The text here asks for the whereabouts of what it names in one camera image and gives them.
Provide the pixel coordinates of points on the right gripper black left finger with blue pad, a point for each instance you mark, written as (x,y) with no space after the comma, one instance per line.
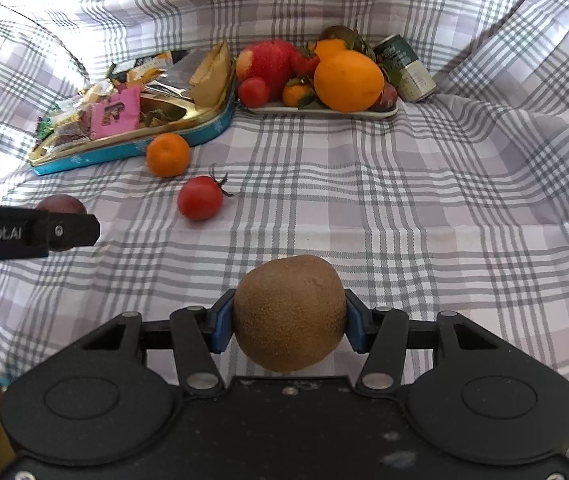
(198,333)

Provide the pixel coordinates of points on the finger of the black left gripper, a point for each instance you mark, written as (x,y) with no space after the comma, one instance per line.
(83,229)

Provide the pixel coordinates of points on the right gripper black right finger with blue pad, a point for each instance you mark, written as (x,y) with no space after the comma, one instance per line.
(382,336)

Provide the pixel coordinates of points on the dark red plum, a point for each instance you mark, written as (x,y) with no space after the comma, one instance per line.
(61,204)

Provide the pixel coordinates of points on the brown kiwi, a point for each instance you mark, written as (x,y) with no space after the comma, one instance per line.
(290,313)

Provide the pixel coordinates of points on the teal tin snack tray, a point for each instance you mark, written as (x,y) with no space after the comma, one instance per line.
(63,141)

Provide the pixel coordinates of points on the front orange mandarin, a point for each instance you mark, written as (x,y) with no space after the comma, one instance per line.
(168,155)

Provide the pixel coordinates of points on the pink snack packet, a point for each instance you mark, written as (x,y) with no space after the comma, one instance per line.
(117,114)

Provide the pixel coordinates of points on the red cherry tomato with stem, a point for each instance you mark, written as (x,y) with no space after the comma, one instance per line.
(201,197)

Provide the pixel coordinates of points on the plaid grey white cloth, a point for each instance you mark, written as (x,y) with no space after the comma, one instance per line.
(461,201)

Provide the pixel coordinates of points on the silver foil snack packet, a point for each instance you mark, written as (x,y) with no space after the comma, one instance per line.
(175,79)

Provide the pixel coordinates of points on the brown paper snack packet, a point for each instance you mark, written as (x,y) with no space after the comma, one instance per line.
(208,82)

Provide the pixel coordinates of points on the white fruit plate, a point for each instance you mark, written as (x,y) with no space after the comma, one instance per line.
(315,110)

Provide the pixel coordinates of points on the dark plum on plate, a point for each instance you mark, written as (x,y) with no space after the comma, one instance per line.
(386,100)

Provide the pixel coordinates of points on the small red tomato on plate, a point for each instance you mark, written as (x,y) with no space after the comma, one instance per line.
(253,92)

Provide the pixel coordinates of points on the large orange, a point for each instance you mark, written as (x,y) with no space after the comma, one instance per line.
(348,82)

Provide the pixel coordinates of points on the small mandarin on plate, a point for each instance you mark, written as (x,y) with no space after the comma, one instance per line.
(298,95)

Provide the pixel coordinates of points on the green white can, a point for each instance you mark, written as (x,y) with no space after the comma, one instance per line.
(404,69)

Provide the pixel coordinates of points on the red apple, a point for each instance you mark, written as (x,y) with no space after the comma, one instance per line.
(269,60)

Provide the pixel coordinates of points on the red strawberry on plate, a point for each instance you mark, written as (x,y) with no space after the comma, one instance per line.
(304,62)

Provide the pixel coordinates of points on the mandarin behind large orange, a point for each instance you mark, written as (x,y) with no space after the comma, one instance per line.
(326,48)

